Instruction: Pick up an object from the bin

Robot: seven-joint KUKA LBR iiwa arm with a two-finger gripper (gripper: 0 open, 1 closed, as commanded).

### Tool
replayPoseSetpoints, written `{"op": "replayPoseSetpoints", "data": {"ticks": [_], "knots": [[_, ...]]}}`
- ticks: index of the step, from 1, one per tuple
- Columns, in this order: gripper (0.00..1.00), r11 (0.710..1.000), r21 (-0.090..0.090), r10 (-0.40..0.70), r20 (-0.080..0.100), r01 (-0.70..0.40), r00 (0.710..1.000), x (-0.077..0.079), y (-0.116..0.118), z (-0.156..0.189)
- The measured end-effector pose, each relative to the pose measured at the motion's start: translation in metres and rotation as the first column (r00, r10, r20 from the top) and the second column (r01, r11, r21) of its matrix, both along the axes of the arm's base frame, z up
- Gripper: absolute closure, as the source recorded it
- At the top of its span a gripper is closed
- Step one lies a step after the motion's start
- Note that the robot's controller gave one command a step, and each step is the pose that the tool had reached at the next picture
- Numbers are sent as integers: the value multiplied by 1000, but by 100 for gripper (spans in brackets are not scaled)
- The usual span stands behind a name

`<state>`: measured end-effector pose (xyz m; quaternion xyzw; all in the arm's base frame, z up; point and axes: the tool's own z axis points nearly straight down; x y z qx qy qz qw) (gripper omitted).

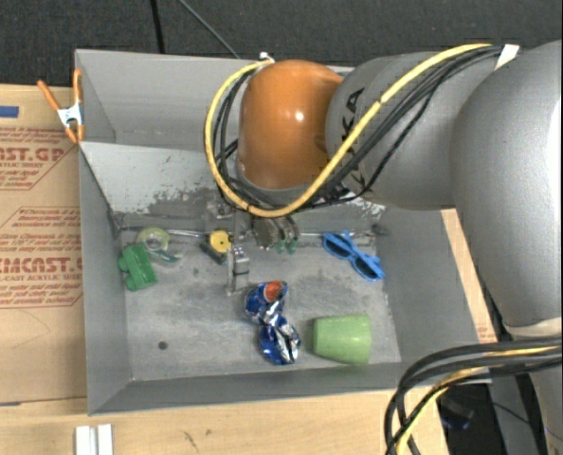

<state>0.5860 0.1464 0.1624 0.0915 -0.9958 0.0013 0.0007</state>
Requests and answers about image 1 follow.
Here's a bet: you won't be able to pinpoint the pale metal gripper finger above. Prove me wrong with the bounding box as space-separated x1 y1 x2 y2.
226 246 239 298
236 248 253 293

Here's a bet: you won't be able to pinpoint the yellow and black round tool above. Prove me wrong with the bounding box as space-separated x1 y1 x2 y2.
199 229 235 266

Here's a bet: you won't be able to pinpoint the crushed blue drink can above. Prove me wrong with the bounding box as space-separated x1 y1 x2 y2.
258 315 303 367
243 280 290 327

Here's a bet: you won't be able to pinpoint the grey metal bin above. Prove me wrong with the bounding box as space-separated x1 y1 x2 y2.
74 48 482 416

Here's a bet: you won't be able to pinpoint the clear green tape dispenser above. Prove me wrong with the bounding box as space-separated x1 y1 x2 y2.
135 227 185 268

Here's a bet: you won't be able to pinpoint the blue sunglasses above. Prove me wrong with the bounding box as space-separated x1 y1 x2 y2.
321 229 387 282

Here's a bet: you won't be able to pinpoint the green toy block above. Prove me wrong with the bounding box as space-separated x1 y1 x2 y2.
117 243 159 293

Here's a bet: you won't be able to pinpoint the green plastic cup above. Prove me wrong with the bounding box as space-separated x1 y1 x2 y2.
311 314 373 366

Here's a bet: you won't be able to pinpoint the brown cardboard board red print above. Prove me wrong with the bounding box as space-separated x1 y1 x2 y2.
0 82 500 410

